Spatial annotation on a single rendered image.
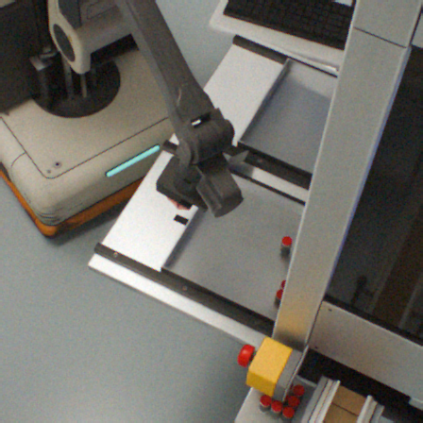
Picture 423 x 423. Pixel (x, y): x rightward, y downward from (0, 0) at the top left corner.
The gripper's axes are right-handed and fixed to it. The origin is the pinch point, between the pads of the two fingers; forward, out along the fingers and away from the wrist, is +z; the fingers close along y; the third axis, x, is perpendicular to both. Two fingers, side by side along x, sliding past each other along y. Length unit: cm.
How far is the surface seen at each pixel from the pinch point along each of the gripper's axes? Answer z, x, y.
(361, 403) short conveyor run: 5.0, -14.7, 45.9
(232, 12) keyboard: 29, 68, -16
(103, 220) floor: 113, 40, -27
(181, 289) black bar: 15.2, -8.2, 7.5
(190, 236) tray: 17.9, 3.9, 3.6
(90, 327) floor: 111, 7, -13
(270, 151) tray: 17.0, 30.7, 9.3
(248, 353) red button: 0.5, -18.7, 23.5
